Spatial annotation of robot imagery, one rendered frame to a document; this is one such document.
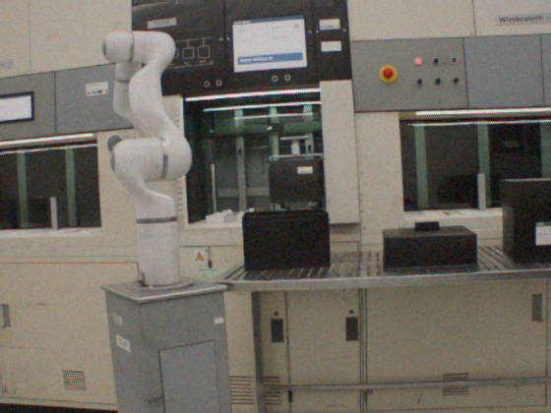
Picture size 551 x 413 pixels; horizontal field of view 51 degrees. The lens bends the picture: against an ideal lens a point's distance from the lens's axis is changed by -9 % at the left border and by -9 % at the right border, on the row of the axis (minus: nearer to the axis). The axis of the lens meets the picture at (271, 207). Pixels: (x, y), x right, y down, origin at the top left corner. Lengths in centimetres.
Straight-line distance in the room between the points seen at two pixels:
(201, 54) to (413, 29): 84
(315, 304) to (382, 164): 59
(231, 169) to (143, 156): 167
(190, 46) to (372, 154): 83
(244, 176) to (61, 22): 126
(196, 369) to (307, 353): 82
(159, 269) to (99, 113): 104
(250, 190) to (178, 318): 171
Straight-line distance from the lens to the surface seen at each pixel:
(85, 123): 265
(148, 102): 182
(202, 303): 174
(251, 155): 334
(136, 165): 172
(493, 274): 182
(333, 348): 248
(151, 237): 174
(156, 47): 194
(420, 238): 187
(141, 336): 168
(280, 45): 245
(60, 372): 287
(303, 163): 265
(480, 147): 287
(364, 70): 240
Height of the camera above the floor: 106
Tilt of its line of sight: 3 degrees down
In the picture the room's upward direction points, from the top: 3 degrees counter-clockwise
